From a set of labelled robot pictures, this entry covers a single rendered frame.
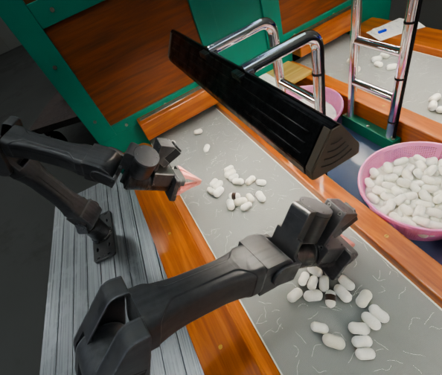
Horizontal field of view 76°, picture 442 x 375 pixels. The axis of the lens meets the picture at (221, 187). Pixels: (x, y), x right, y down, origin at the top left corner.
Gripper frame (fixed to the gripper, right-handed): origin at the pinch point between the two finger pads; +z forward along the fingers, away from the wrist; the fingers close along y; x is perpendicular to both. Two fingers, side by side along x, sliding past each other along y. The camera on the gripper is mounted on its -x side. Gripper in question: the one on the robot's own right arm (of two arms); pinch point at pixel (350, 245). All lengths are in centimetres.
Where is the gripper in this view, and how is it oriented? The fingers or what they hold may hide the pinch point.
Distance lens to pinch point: 66.8
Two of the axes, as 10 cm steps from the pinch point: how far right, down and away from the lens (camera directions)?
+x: -3.5, 8.2, 4.6
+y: -4.3, -5.7, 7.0
